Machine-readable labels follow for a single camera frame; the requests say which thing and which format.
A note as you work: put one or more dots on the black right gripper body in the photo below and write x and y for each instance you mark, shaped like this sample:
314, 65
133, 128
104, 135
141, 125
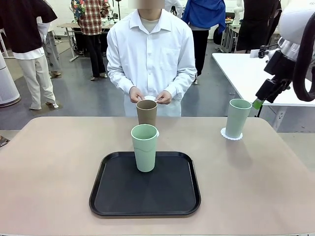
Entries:
275, 64

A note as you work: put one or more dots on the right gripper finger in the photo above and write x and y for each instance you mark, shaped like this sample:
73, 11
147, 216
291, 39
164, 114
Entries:
279, 88
257, 103

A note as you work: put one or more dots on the light green tall cup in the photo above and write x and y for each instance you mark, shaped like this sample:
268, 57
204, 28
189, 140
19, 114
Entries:
145, 157
237, 120

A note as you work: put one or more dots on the tan tall cup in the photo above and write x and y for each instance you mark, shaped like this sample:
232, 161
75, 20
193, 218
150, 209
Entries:
147, 115

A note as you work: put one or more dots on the person's left forearm white sleeve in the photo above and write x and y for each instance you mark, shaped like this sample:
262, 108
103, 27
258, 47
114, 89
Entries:
183, 82

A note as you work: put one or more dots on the person's right forearm white sleeve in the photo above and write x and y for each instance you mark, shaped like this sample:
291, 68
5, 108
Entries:
119, 82

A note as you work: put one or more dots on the person's left hand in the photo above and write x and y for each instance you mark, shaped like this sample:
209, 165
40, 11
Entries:
165, 98

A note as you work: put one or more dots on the person's right hand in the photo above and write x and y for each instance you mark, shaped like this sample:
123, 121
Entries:
135, 95

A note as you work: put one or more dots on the white rounded table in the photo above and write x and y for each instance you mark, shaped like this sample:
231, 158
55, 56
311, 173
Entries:
241, 73

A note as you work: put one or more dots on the person in black coat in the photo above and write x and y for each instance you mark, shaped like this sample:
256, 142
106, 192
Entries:
253, 29

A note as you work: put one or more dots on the person in blue jacket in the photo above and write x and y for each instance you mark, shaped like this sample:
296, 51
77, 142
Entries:
201, 14

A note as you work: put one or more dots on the person in white shirt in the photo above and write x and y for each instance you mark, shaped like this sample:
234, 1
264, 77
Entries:
151, 61

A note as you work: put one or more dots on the person in white top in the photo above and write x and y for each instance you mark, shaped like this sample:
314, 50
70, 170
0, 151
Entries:
174, 7

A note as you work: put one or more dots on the black plastic tray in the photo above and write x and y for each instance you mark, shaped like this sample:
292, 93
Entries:
147, 196

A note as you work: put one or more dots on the person in plaid shirt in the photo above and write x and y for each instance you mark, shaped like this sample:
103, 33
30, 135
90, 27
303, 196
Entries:
92, 19

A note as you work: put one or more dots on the background work desk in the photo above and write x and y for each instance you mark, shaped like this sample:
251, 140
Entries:
70, 24

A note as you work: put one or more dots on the person in grey trousers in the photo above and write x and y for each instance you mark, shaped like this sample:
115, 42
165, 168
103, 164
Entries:
53, 54

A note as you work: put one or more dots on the person in dark t-shirt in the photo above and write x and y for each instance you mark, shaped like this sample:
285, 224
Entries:
22, 29

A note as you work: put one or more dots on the white cylindrical appliance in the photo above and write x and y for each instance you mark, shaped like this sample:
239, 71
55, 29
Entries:
7, 83

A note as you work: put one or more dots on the dark brown floor object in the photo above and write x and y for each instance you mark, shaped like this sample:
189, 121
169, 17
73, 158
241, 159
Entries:
3, 141

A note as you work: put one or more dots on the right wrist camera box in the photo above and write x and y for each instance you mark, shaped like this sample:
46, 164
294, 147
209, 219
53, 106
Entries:
254, 53

